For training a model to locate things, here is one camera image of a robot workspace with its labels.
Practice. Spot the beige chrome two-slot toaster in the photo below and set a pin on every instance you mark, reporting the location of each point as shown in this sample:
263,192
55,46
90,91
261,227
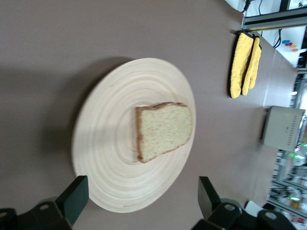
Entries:
280,129

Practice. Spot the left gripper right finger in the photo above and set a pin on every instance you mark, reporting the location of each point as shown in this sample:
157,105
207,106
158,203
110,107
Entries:
211,206

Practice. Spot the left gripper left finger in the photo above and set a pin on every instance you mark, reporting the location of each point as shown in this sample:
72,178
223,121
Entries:
72,203

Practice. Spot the brown toast slice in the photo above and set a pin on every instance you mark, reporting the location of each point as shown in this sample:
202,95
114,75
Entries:
165,131

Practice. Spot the round wooden plate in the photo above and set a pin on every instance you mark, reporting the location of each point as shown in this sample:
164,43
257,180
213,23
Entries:
108,143

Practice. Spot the aluminium table edge rail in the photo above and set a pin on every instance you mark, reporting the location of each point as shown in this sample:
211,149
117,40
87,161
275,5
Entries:
268,21

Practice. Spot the yellow quilted oven mitt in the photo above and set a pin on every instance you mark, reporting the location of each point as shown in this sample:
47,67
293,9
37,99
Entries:
237,62
254,62

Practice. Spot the brown table cover sheet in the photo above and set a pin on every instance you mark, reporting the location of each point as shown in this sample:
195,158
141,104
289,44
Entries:
48,48

